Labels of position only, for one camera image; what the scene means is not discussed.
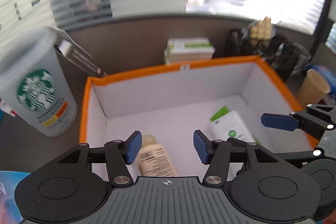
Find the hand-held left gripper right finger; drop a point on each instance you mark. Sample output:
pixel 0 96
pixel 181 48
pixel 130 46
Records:
pixel 200 146

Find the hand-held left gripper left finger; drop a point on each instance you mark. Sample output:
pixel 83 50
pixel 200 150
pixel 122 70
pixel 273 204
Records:
pixel 134 146

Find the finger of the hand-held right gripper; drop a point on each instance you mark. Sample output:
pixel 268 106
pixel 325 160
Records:
pixel 278 121
pixel 296 155

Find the beige plastic bottle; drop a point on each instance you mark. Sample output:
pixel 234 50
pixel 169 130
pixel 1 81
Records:
pixel 155 158

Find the white packet with green label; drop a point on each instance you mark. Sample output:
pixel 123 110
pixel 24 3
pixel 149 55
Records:
pixel 231 127

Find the orange cardboard box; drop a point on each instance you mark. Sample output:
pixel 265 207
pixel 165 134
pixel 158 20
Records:
pixel 170 92

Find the beige paper cup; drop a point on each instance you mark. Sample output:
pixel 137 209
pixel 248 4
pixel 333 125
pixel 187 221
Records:
pixel 312 87

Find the black mesh desk organizer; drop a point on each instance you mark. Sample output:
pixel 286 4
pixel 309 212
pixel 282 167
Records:
pixel 283 56

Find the white green flat box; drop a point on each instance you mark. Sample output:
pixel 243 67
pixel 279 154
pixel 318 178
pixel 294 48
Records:
pixel 191 44
pixel 183 58

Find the yellow toy brick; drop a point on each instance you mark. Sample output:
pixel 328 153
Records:
pixel 262 28

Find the dark grey carton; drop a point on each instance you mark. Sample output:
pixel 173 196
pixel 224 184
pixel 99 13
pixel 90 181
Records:
pixel 81 58

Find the translucent plastic cup green logo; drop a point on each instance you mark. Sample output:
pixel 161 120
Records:
pixel 34 64

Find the white red card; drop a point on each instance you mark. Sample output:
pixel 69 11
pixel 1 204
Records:
pixel 8 108

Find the printed blue desk mat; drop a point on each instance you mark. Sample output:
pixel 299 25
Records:
pixel 10 195

